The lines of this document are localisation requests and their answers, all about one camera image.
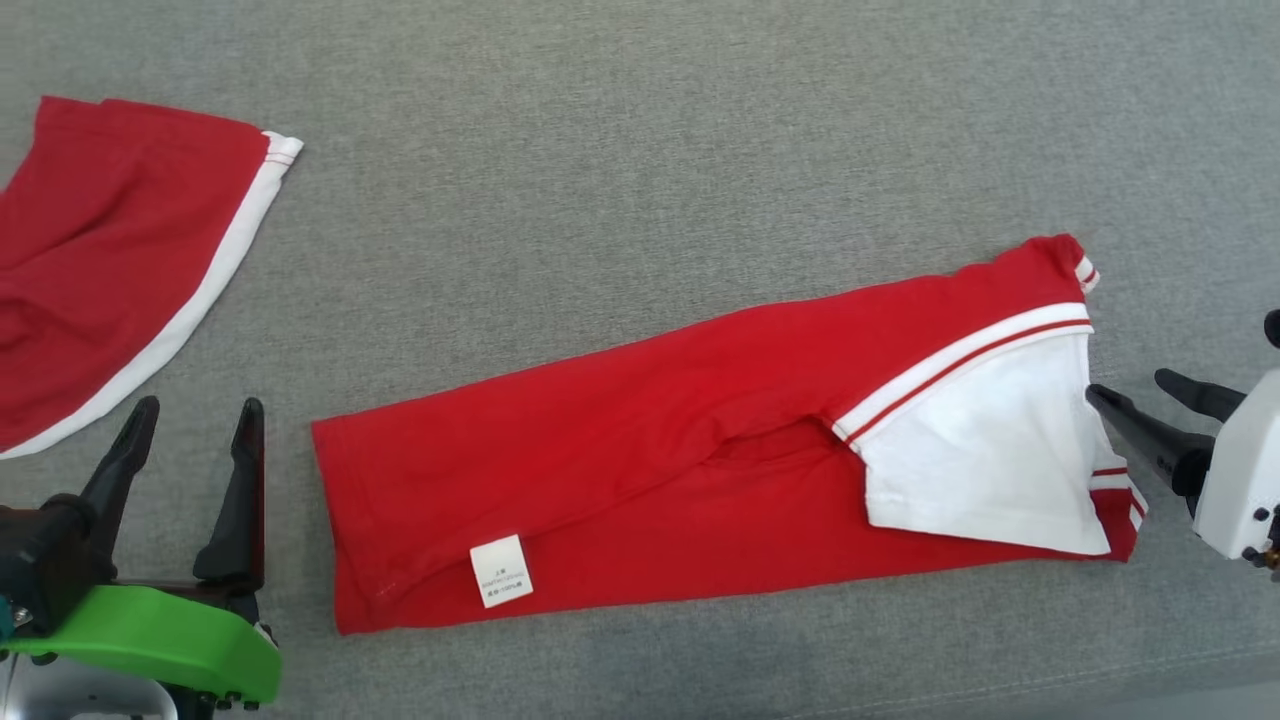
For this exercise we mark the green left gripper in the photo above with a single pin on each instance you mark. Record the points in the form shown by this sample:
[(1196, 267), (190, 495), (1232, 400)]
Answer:
[(160, 635)]

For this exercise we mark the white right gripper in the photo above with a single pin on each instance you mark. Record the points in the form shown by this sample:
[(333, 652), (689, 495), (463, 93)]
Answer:
[(1250, 470)]

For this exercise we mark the red garment with white band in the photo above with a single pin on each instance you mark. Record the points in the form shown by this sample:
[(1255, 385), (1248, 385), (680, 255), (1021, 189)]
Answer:
[(110, 260)]

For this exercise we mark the red shirt with white sleeves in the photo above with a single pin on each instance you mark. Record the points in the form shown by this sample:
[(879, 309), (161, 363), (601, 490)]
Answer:
[(650, 470)]

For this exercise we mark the grey fabric sofa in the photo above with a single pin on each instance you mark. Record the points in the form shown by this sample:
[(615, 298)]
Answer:
[(640, 130)]

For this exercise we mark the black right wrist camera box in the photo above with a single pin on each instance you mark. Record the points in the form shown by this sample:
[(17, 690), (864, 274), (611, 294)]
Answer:
[(1273, 328)]

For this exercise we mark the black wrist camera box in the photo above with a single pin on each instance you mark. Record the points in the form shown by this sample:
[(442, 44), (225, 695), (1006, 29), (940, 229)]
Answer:
[(45, 560), (1273, 328)]

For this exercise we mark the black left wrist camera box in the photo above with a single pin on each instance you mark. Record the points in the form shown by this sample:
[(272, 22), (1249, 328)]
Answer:
[(45, 560)]

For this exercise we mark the teal left camera connector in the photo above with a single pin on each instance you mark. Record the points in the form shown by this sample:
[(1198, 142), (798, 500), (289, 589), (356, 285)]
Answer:
[(5, 620)]

